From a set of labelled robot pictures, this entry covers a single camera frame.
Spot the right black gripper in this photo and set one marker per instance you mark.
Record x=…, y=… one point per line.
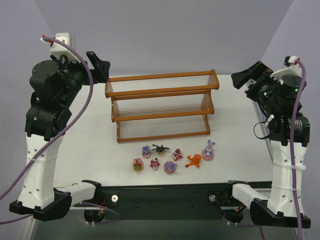
x=256, y=78

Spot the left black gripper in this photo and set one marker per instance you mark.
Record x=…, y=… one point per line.
x=89, y=71

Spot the purple bunny holding strawberry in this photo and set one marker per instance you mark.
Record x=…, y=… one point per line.
x=146, y=152

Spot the pink bear strawberry cake toy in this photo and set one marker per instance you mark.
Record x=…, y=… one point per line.
x=176, y=155

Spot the pink bear holding strawberry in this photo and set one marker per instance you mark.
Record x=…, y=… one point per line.
x=137, y=165

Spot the pink bear cupcake toy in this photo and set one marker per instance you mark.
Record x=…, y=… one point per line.
x=154, y=163

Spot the purple bunny donut toy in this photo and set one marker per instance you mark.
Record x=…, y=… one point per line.
x=170, y=167

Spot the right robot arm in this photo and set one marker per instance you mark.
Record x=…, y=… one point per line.
x=277, y=93

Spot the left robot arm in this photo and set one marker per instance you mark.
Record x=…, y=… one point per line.
x=56, y=83

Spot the wooden three-tier shelf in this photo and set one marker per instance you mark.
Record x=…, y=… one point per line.
x=162, y=106

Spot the orange fish toy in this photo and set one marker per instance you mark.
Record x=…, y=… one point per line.
x=194, y=160

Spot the black winged bird toy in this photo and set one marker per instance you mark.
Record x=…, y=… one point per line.
x=159, y=149

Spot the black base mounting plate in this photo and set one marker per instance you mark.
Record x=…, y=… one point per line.
x=204, y=201

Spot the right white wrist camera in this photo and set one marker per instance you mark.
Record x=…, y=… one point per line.
x=291, y=68

